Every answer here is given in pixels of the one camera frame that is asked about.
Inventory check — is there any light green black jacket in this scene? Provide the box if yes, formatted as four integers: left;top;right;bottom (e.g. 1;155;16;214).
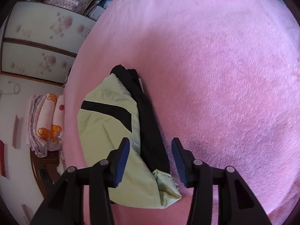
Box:
77;65;181;209

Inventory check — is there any folded lilac patterned quilt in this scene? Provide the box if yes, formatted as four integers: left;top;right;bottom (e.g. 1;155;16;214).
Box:
25;94;48;158

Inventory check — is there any folded pink bear quilt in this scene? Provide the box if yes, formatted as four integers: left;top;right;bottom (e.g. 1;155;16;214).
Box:
33;93;65;151

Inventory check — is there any pink fleece bed blanket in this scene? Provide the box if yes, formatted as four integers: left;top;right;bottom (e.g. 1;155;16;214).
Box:
63;0;299;224

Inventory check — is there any floral sliding wardrobe door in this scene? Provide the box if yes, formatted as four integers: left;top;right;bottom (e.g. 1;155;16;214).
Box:
1;1;96;85

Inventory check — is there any pink wall shelf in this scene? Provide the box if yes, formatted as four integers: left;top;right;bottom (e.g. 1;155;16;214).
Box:
12;114;19;149

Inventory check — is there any white wall cable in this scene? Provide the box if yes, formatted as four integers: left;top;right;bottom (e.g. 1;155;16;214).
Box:
0;80;22;97

